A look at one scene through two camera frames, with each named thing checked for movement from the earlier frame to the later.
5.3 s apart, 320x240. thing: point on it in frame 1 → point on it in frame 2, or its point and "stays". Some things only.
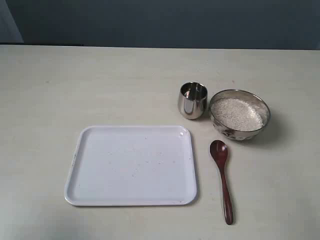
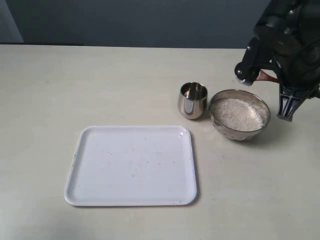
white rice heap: x=238 y=115 stays
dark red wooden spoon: x=219 y=151 → x=264 y=75
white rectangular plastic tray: x=132 y=165 stays
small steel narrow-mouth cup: x=193 y=100 stays
